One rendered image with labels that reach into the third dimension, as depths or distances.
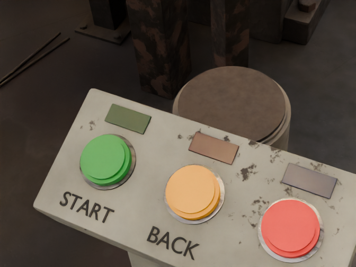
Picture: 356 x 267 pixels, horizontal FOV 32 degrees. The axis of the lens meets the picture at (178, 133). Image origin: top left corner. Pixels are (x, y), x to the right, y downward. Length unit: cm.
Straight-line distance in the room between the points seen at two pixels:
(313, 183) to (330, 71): 97
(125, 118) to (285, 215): 15
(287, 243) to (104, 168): 15
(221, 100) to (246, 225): 21
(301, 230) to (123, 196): 14
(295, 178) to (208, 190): 6
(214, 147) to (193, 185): 4
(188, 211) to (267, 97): 22
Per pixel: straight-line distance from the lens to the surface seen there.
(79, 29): 154
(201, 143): 47
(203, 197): 44
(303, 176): 45
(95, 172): 47
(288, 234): 43
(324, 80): 138
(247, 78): 65
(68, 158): 50
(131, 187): 47
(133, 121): 49
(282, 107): 62
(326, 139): 127
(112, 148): 47
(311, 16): 143
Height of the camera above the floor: 98
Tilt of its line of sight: 50 degrees down
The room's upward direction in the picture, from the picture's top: 7 degrees counter-clockwise
